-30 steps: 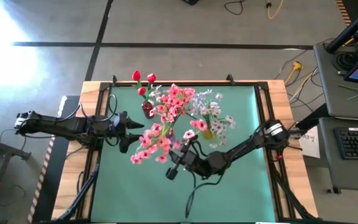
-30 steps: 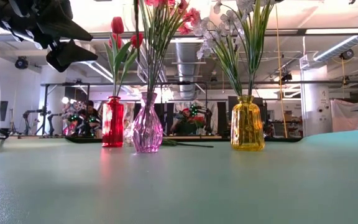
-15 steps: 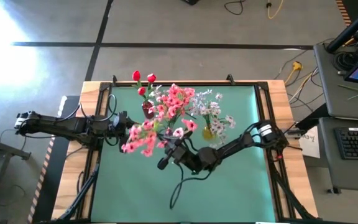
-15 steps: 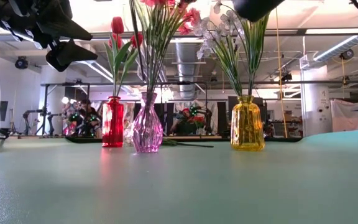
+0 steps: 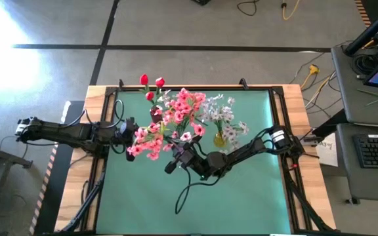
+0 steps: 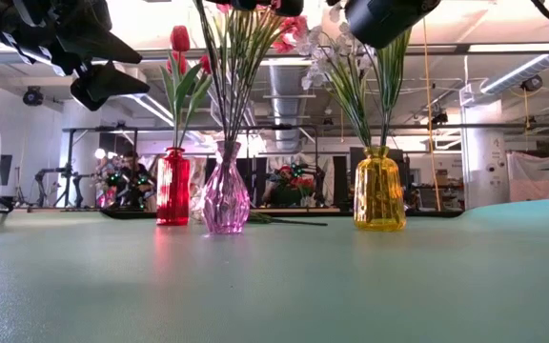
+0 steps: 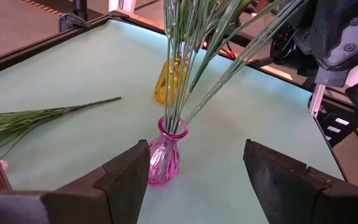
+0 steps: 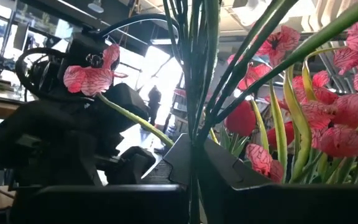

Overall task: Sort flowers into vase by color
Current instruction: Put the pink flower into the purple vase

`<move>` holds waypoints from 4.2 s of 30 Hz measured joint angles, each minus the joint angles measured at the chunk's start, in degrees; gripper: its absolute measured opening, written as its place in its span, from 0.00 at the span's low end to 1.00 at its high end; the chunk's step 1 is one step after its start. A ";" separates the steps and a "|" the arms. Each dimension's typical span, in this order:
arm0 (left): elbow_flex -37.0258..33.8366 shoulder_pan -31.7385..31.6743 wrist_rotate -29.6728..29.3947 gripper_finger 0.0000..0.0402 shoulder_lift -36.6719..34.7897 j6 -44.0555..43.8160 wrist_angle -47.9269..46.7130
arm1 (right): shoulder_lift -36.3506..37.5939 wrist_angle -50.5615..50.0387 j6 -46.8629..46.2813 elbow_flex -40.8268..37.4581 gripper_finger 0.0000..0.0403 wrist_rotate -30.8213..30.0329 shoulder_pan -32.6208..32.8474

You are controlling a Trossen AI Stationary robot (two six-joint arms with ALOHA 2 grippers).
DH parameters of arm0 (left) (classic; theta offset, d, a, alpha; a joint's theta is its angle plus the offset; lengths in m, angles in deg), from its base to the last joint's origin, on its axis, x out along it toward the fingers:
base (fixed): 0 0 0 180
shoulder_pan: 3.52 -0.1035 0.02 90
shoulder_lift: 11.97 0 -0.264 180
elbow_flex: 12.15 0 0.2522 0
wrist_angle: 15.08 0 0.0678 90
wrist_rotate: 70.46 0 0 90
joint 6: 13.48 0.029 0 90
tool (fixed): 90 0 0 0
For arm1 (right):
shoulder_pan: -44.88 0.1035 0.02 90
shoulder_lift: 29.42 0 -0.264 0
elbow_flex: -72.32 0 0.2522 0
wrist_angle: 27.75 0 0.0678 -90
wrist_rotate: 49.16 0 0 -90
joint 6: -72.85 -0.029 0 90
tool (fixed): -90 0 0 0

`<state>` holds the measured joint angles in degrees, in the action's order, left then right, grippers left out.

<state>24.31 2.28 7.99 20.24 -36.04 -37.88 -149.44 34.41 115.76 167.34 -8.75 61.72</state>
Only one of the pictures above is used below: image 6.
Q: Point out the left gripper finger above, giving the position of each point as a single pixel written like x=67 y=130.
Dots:
x=98 y=47
x=107 y=86

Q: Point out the pink artificial flower bunch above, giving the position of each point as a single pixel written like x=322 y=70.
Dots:
x=294 y=26
x=267 y=219

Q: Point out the red artificial tulip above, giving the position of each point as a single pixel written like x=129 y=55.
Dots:
x=180 y=38
x=205 y=64
x=184 y=65

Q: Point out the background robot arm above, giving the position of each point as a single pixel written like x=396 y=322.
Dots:
x=67 y=183

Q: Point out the red glass vase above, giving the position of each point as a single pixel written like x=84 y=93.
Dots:
x=173 y=190

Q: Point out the purple glass vase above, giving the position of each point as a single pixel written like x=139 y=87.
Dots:
x=226 y=200

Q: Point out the yellow glass vase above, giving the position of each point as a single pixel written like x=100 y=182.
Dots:
x=379 y=195

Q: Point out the person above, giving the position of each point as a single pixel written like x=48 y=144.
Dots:
x=134 y=176
x=286 y=190

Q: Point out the white column with signs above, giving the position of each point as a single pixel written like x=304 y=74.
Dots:
x=486 y=143

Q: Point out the pink hanging cloth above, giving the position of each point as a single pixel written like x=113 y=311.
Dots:
x=536 y=178

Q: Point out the black ceiling camera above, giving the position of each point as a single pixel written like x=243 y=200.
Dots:
x=532 y=83
x=33 y=96

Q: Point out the black gantry frame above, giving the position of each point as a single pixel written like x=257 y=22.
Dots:
x=69 y=162

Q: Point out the ribbed silver duct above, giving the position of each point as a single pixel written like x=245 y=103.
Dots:
x=286 y=109

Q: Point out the long silver duct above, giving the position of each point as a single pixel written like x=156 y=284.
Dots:
x=517 y=74

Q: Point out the black aluminium table frame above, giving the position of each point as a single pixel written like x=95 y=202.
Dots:
x=427 y=214

